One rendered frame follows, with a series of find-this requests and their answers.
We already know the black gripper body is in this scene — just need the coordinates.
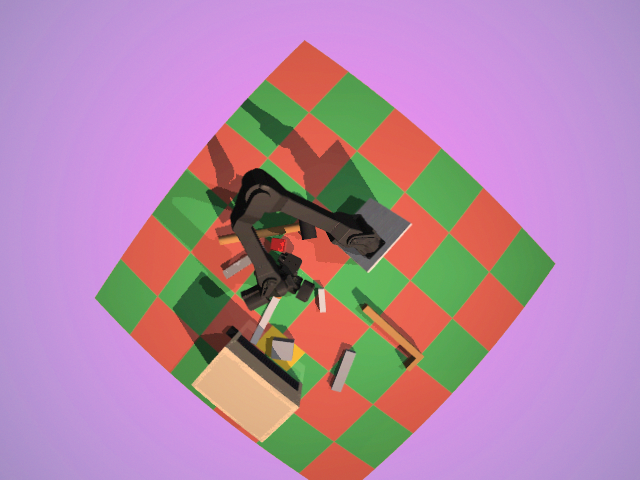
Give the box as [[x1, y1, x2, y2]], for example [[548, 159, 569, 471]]
[[278, 271, 315, 302]]

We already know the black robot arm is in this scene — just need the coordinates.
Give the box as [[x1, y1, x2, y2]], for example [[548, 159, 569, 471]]
[[230, 168, 386, 311]]

